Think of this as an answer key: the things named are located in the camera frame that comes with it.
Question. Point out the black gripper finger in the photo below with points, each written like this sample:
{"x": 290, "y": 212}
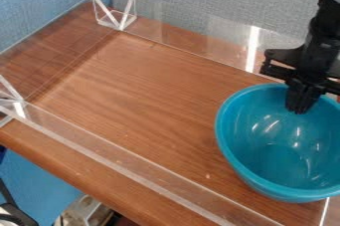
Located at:
{"x": 303, "y": 95}

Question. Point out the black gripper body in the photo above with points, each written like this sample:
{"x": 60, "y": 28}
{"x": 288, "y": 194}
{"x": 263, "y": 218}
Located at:
{"x": 312, "y": 63}

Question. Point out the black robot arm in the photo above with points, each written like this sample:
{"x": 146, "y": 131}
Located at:
{"x": 324, "y": 25}

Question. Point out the blue plastic bowl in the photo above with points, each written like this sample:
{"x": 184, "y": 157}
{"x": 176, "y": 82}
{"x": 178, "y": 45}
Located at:
{"x": 283, "y": 153}

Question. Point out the clear acrylic back barrier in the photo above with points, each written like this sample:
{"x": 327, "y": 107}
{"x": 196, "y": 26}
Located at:
{"x": 212, "y": 37}

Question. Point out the clear acrylic barrier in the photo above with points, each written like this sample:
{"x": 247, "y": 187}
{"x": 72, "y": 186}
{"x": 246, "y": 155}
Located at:
{"x": 196, "y": 198}
{"x": 212, "y": 37}

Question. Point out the clear acrylic front barrier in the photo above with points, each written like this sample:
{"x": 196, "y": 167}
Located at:
{"x": 196, "y": 198}

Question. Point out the white power strip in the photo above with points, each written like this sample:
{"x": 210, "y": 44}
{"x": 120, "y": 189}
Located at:
{"x": 86, "y": 212}

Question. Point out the clear acrylic corner bracket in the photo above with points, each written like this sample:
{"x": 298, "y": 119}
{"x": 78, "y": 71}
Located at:
{"x": 112, "y": 18}

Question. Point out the clear acrylic left bracket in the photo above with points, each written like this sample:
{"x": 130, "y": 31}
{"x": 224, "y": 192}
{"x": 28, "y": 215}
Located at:
{"x": 11, "y": 101}

